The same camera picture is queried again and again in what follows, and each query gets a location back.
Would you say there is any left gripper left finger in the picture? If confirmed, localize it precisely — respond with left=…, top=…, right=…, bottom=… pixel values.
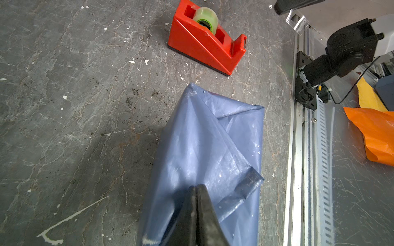
left=166, top=186, right=197, bottom=246

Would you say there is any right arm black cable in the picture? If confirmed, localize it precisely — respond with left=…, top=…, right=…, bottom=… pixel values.
left=326, top=55, right=381, bottom=105

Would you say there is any aluminium mounting rail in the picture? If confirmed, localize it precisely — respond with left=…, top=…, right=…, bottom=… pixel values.
left=283, top=9, right=334, bottom=246

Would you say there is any green clear tape roll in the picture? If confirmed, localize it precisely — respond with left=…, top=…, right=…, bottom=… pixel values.
left=193, top=7, right=219, bottom=35

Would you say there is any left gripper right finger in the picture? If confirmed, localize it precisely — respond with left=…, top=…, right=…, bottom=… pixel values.
left=196, top=184, right=229, bottom=246

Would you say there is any red tape dispenser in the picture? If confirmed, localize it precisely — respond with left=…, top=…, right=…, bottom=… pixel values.
left=168, top=1, right=247, bottom=76

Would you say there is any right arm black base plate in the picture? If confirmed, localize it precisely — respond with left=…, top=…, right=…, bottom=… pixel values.
left=294, top=51, right=317, bottom=111

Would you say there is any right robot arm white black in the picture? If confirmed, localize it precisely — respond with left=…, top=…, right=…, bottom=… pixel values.
left=299, top=14, right=394, bottom=87

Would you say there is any yellow paper sheet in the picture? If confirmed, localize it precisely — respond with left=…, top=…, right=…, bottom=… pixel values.
left=357, top=77, right=388, bottom=112

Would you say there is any orange plastic sheet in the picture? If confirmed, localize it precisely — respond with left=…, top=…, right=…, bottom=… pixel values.
left=344, top=107, right=394, bottom=166

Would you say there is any light blue wrapping paper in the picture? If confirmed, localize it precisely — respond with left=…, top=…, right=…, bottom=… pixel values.
left=136, top=84, right=265, bottom=246

